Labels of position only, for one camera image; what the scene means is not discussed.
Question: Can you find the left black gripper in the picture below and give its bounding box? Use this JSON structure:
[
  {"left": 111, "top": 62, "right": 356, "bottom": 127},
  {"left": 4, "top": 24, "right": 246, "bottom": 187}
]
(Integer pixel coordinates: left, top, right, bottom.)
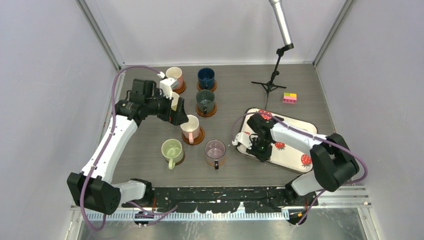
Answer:
[{"left": 145, "top": 88, "right": 188, "bottom": 125}]

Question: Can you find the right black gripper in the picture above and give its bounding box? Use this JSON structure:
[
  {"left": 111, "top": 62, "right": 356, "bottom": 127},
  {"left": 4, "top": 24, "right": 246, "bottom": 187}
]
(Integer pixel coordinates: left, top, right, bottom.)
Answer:
[{"left": 246, "top": 136, "right": 273, "bottom": 162}]

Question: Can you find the pink white red-handled mug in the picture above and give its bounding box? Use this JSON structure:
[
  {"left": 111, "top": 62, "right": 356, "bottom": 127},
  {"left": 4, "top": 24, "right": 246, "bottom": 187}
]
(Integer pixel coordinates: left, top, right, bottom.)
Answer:
[{"left": 180, "top": 115, "right": 200, "bottom": 144}]

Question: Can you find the yellow-green handled mug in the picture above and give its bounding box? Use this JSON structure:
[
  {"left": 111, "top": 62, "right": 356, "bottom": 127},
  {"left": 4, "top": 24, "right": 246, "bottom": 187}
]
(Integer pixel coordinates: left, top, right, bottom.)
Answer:
[{"left": 171, "top": 92, "right": 180, "bottom": 111}]

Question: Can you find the ridged wooden coaster one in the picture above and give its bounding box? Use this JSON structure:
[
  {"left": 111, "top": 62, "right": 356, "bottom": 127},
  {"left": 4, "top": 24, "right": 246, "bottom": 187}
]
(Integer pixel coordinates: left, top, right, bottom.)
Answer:
[{"left": 173, "top": 81, "right": 187, "bottom": 94}]

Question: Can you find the ridged wooden coaster four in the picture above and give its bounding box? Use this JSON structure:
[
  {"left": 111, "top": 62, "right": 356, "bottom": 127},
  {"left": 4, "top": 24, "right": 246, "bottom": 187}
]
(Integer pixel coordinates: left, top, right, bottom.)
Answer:
[{"left": 196, "top": 103, "right": 218, "bottom": 118}]

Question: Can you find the glossy amber wooden coaster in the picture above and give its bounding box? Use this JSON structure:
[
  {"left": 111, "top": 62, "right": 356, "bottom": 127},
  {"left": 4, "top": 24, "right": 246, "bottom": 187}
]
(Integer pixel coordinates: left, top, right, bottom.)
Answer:
[{"left": 181, "top": 126, "right": 205, "bottom": 146}]

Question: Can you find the dark green mug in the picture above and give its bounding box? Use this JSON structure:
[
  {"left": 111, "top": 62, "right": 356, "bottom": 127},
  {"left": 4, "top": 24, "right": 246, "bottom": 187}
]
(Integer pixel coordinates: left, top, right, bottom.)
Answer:
[{"left": 196, "top": 89, "right": 215, "bottom": 115}]

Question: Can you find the white strawberry serving tray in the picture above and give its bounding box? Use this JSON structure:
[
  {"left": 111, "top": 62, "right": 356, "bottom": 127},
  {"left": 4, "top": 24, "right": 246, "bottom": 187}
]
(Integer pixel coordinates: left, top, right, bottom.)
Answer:
[{"left": 236, "top": 107, "right": 318, "bottom": 173}]

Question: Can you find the light green mug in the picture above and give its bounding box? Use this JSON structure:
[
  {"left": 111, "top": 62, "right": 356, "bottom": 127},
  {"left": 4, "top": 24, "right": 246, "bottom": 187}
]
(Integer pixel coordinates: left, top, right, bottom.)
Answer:
[{"left": 161, "top": 138, "right": 185, "bottom": 170}]

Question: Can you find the ridged wooden coaster two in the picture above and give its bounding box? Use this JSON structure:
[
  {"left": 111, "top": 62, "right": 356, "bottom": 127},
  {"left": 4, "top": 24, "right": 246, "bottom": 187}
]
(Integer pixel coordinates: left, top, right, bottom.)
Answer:
[{"left": 196, "top": 80, "right": 218, "bottom": 92}]

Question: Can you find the purple mug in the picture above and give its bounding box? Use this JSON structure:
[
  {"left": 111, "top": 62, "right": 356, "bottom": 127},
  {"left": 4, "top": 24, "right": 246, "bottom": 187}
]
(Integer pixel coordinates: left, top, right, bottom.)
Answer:
[{"left": 204, "top": 139, "right": 226, "bottom": 170}]

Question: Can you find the dark blue mug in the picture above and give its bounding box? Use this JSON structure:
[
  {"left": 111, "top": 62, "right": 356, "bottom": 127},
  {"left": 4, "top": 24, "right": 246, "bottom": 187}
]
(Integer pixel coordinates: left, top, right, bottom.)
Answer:
[{"left": 197, "top": 67, "right": 215, "bottom": 90}]

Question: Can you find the dark walnut coaster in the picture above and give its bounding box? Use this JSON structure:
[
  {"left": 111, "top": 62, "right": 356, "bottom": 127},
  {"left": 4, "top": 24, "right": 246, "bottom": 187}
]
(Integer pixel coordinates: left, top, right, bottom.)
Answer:
[{"left": 175, "top": 153, "right": 186, "bottom": 166}]

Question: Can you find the light orange coaster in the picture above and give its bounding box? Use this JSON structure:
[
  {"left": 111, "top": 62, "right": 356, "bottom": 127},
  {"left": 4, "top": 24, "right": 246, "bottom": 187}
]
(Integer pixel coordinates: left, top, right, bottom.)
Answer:
[{"left": 205, "top": 156, "right": 226, "bottom": 167}]

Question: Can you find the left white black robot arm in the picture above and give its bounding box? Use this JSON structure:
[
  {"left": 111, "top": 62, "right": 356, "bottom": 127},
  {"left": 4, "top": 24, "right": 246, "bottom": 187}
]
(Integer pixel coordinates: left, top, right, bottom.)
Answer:
[{"left": 67, "top": 77, "right": 188, "bottom": 215}]

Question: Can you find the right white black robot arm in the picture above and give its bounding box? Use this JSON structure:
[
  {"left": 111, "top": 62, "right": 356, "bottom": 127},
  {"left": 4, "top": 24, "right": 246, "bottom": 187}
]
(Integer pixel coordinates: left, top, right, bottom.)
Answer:
[{"left": 246, "top": 112, "right": 360, "bottom": 205}]

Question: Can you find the pink yellow green toy block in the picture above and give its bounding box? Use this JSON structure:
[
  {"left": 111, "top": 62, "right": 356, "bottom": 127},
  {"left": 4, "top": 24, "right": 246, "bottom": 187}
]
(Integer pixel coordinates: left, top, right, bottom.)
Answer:
[{"left": 282, "top": 92, "right": 297, "bottom": 104}]

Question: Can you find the black tripod microphone stand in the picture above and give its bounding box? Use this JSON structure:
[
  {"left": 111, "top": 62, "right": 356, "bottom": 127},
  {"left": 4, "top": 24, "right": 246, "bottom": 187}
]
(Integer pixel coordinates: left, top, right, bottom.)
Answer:
[{"left": 251, "top": 43, "right": 294, "bottom": 110}]

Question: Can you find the silver microphone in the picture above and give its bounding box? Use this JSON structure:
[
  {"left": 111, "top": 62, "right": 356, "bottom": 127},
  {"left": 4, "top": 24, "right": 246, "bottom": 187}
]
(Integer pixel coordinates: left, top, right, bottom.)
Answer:
[{"left": 268, "top": 0, "right": 293, "bottom": 46}]

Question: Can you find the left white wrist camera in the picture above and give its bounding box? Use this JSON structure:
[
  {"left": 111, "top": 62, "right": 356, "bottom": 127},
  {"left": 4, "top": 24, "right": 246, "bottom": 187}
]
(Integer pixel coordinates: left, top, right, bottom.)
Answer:
[{"left": 157, "top": 71, "right": 179, "bottom": 100}]

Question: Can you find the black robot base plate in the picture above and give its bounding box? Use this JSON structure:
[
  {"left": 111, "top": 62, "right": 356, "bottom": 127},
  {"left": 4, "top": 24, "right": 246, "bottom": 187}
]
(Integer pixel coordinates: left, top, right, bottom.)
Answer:
[{"left": 134, "top": 186, "right": 318, "bottom": 214}]

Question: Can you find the aluminium front rail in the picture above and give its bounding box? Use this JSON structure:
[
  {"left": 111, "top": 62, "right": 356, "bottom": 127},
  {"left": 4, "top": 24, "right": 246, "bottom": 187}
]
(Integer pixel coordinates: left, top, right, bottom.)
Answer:
[{"left": 70, "top": 185, "right": 373, "bottom": 212}]

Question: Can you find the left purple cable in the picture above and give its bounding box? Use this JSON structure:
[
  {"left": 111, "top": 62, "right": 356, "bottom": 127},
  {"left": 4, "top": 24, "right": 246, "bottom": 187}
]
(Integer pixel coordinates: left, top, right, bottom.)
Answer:
[{"left": 78, "top": 65, "right": 178, "bottom": 233}]

